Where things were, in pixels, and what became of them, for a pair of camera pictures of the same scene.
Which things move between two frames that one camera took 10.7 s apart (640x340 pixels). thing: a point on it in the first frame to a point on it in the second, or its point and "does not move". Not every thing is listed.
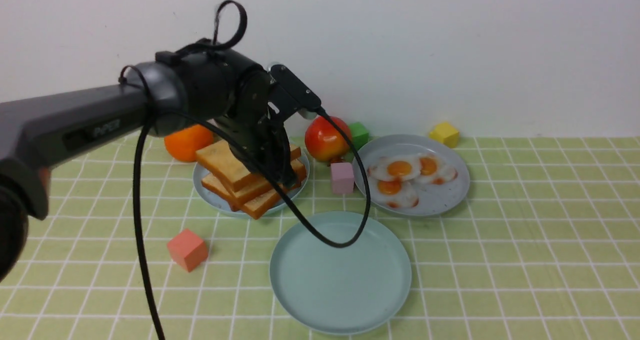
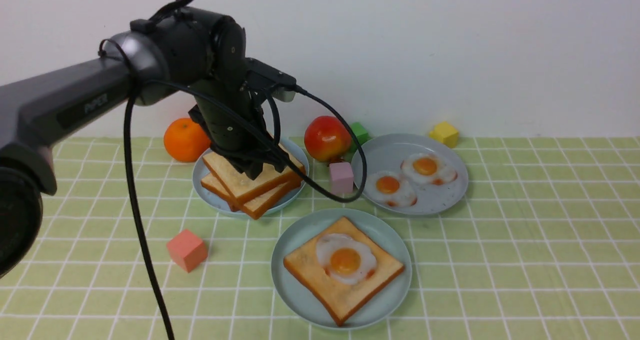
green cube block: x=360 y=135 does not move
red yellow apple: x=324 y=141 does not move
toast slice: x=221 y=156 to x=340 y=301
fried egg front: x=396 y=194 to x=345 y=260
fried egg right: x=435 y=170 does not move
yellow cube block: x=446 y=134 does not move
